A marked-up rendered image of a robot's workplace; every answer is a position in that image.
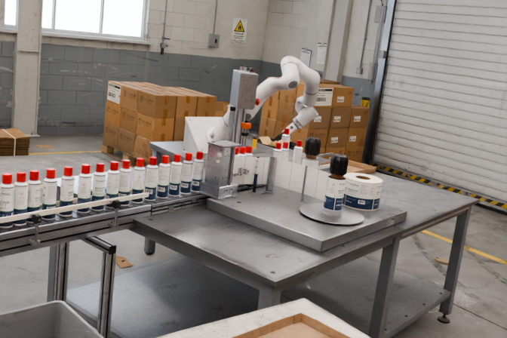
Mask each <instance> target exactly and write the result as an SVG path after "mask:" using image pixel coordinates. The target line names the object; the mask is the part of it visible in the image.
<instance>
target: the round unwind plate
mask: <svg viewBox="0 0 507 338"><path fill-rule="evenodd" d="M323 206H324V204H321V203H314V204H304V205H303V206H301V207H300V212H301V213H302V214H304V215H306V216H307V217H310V218H312V219H314V220H319V221H322V222H326V223H334V224H343V225H351V224H357V223H361V222H363V221H364V217H363V215H361V214H360V213H359V212H357V211H355V210H352V209H350V208H347V207H342V210H341V211H340V212H341V215H339V216H331V215H327V214H325V213H323V209H324V208H323Z"/></svg>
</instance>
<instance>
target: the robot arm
mask: <svg viewBox="0 0 507 338"><path fill-rule="evenodd" d="M281 71H282V77H280V78H273V77H271V78H268V79H266V80H265V81H264V82H262V83H261V84H260V85H259V86H258V87H257V95H256V98H259V99H260V104H259V105H258V106H257V105H256V104H255V109H247V110H246V116H245V120H248V121H249V120H251V119H252V118H253V117H254V116H255V115H256V114H257V112H258V111H259V109H260V107H261V106H262V105H263V104H264V102H265V101H266V100H267V99H268V98H269V97H270V96H272V95H273V94H274V93H276V92H277V91H280V90H293V89H294V88H296V87H297V86H298V84H299V83H300V79H301V80H302V81H303V82H304V83H305V87H304V92H303V96H301V97H299V98H297V101H296V104H295V109H296V111H297V113H298V116H297V117H295V118H294V119H293V121H292V122H293V123H291V124H290V125H289V126H287V127H286V128H289V129H290V132H289V135H290V134H292V133H293V132H294V131H295V130H296V129H297V128H298V129H301V128H303V127H304V126H305V125H306V124H308V123H309V122H310V121H311V120H313V119H314V118H315V117H317V116H318V113H317V111H316V110H315V108H314V107H313V106H314V105H315V103H316V100H317V96H318V88H319V84H320V75H319V74H318V72H316V71H315V70H313V69H310V68H309V67H307V66H305V65H304V64H303V63H302V62H301V61H300V60H298V59H297V58H295V57H292V56H286V57H284V58H283V59H282V60H281ZM230 106H233V105H231V104H229V108H228V111H227V113H226V114H225V115H224V116H223V118H222V119H221V121H220V122H219V124H218V125H217V126H216V127H215V126H213V127H210V128H208V129H207V131H206V138H207V141H208V142H211V141H221V140H227V131H228V124H229V113H230ZM282 134H284V130H283V131H282V133H281V134H279V135H278V136H277V137H275V139H276V140H277V141H279V140H281V138H282Z"/></svg>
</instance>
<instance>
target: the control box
mask: <svg viewBox="0 0 507 338"><path fill-rule="evenodd" d="M258 77H259V76H258V75H257V74H256V73H250V72H246V71H244V70H237V69H234V70H233V76H232V89H231V96H230V104H231V105H233V106H234V107H236V108H237V109H255V104H256V95H257V83H258Z"/></svg>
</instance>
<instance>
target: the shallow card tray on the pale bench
mask: <svg viewBox="0 0 507 338"><path fill-rule="evenodd" d="M230 338H351V337H349V336H347V335H345V334H344V333H341V332H339V331H338V330H335V329H333V328H332V327H329V326H328V325H326V324H324V323H322V322H320V321H319V320H316V319H314V318H311V317H309V316H308V315H305V314H303V313H302V312H301V313H298V314H295V315H291V316H288V317H286V318H282V319H279V320H277V321H273V322H271V323H269V324H266V325H263V326H261V327H258V328H255V329H253V330H249V331H247V332H245V333H241V334H239V335H237V336H233V337H230Z"/></svg>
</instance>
